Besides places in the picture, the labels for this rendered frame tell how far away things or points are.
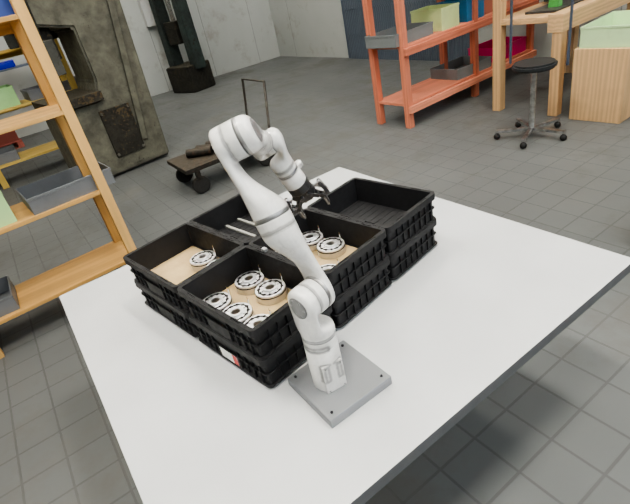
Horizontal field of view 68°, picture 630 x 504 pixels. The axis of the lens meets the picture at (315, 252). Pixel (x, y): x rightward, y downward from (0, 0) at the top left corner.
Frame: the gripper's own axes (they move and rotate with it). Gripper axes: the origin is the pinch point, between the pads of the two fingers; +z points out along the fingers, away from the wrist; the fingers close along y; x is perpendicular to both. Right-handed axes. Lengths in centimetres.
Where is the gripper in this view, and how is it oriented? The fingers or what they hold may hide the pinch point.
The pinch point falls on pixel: (316, 209)
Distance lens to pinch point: 160.8
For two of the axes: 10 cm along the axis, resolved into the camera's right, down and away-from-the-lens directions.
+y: 8.5, -5.0, -1.8
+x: -2.5, -6.7, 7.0
